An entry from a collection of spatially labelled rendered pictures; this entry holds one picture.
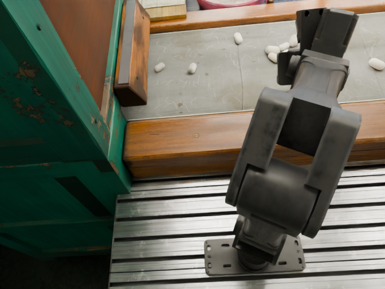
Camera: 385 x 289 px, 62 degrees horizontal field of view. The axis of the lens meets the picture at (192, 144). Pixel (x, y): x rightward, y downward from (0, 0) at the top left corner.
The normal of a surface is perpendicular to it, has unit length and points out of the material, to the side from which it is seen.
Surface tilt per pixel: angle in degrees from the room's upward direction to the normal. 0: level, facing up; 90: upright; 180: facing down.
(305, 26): 50
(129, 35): 0
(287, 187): 11
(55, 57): 90
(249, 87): 0
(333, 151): 34
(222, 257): 0
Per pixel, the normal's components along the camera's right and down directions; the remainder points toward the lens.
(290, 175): 0.03, -0.69
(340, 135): -0.31, 0.03
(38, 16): 1.00, -0.07
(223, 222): -0.08, -0.51
